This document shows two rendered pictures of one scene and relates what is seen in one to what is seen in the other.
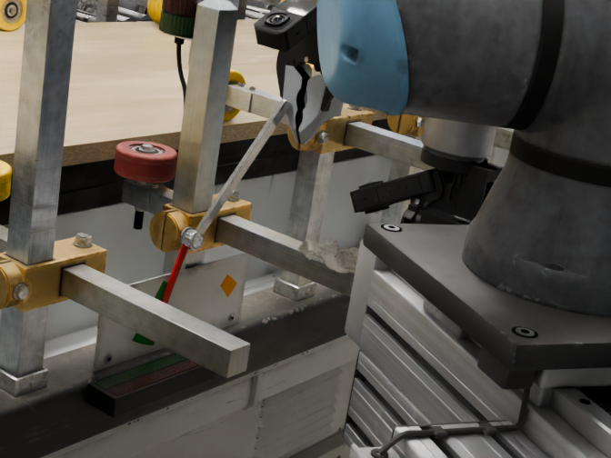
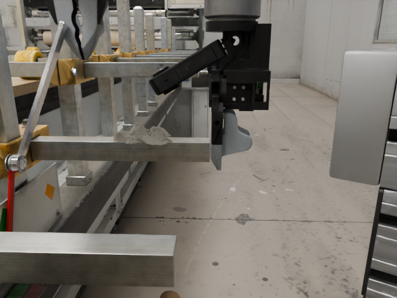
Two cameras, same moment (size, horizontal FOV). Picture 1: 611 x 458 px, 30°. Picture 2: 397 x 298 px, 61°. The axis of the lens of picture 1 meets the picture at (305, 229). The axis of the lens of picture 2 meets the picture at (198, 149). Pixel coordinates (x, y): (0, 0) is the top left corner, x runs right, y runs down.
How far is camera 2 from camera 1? 0.87 m
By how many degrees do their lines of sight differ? 31
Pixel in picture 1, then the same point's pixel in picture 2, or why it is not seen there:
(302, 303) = (90, 185)
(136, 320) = (17, 269)
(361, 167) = not seen: hidden behind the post
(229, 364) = (173, 271)
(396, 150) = (124, 70)
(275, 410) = not seen: hidden behind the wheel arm
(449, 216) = (246, 70)
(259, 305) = (66, 197)
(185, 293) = (23, 210)
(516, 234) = not seen: outside the picture
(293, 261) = (111, 151)
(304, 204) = (72, 123)
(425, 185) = (218, 52)
